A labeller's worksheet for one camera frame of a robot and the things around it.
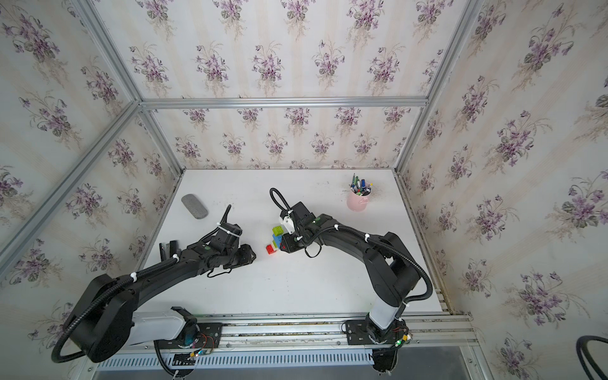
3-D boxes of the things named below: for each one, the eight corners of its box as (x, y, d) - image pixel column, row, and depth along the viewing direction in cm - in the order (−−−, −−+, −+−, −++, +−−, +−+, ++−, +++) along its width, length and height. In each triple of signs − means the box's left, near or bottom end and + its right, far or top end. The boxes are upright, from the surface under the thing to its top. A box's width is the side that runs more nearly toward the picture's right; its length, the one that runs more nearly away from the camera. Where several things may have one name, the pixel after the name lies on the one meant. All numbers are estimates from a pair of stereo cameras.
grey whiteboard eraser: (182, 202, 110) (179, 198, 107) (193, 196, 112) (190, 191, 110) (199, 222, 103) (196, 217, 100) (210, 214, 105) (207, 210, 103)
